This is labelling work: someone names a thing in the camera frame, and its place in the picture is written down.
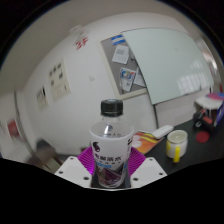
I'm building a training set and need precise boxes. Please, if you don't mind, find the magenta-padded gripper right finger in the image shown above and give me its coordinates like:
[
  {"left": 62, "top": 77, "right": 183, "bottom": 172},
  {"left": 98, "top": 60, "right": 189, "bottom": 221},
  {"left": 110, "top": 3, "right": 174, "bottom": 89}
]
[{"left": 127, "top": 146, "right": 168, "bottom": 189}]

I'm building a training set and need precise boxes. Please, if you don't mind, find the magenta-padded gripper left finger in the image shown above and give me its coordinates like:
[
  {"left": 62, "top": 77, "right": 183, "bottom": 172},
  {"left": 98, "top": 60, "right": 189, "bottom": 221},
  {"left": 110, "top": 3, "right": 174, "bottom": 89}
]
[{"left": 54, "top": 146, "right": 97, "bottom": 188}]

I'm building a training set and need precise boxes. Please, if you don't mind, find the clear bottle with black cap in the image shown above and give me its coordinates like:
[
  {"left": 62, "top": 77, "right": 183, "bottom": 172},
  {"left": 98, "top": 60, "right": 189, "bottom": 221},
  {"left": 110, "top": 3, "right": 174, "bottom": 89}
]
[{"left": 89, "top": 98, "right": 135, "bottom": 190}]

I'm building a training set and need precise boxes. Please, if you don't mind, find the colourful printed book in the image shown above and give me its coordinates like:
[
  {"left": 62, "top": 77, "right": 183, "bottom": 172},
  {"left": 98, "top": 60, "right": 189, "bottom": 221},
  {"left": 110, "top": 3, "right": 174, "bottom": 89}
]
[{"left": 132, "top": 130, "right": 165, "bottom": 155}]

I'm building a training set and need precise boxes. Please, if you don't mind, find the dark wooden chair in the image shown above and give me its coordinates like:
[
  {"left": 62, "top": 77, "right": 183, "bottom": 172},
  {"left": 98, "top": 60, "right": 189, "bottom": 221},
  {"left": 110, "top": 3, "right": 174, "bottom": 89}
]
[{"left": 27, "top": 138, "right": 65, "bottom": 173}]

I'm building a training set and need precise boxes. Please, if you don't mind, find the white oblong case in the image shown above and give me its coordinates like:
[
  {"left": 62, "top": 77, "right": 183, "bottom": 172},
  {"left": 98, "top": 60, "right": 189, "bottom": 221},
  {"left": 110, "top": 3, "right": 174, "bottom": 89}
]
[{"left": 151, "top": 124, "right": 175, "bottom": 140}]

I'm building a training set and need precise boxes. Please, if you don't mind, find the flat round red coaster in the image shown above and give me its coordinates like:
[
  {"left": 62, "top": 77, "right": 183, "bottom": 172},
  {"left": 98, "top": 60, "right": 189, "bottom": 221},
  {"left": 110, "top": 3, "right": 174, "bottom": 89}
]
[{"left": 195, "top": 130, "right": 211, "bottom": 144}]

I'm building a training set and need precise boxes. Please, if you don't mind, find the black and red tool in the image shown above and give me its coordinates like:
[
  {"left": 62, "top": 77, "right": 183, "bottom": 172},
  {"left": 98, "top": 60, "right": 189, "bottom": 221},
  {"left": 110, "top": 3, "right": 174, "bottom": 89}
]
[{"left": 192, "top": 108, "right": 215, "bottom": 130}]

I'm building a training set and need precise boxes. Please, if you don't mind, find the blue and white paper bag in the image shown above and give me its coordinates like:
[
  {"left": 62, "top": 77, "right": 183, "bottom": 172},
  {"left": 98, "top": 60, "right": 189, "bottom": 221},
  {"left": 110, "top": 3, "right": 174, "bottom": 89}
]
[{"left": 194, "top": 92, "right": 224, "bottom": 128}]

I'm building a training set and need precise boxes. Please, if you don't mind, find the grey notice board with papers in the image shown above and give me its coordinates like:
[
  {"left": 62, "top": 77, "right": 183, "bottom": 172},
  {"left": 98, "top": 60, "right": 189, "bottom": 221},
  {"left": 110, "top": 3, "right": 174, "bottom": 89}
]
[{"left": 99, "top": 33, "right": 148, "bottom": 101}]

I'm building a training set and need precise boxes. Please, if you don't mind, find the large whiteboard on stand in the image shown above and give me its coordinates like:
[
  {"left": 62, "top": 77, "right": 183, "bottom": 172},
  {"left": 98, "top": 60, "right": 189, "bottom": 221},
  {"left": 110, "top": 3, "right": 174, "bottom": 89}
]
[{"left": 121, "top": 27, "right": 215, "bottom": 106}]

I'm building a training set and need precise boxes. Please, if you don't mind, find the white mug with yellow handle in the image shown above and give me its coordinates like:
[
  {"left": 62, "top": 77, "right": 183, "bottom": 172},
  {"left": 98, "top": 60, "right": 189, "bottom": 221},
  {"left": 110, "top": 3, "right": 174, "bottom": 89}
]
[{"left": 165, "top": 129, "right": 189, "bottom": 164}]

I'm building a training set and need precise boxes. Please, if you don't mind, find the small white wall poster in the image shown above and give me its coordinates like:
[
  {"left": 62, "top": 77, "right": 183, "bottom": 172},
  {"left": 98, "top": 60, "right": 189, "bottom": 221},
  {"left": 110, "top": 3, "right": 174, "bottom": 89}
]
[{"left": 35, "top": 85, "right": 50, "bottom": 111}]

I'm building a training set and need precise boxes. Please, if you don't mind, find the large white wall poster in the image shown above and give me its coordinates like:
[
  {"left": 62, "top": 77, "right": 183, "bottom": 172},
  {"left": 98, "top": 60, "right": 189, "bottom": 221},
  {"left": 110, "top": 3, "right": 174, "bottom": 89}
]
[{"left": 47, "top": 59, "right": 72, "bottom": 102}]

